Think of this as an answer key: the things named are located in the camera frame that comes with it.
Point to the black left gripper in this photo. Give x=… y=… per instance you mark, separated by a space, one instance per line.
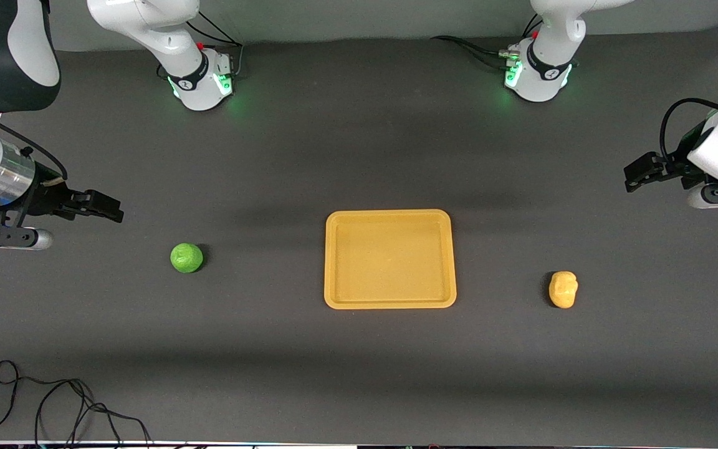
x=674 y=167

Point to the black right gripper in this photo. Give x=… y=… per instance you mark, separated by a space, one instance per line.
x=47 y=198

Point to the green apple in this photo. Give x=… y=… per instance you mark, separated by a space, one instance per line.
x=186 y=257

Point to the yellow potato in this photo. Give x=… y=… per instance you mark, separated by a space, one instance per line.
x=563 y=290

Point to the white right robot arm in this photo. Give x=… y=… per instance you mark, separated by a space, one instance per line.
x=28 y=50

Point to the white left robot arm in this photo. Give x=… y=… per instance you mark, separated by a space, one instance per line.
x=546 y=68

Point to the yellow plastic tray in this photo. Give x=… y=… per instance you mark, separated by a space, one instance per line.
x=390 y=259

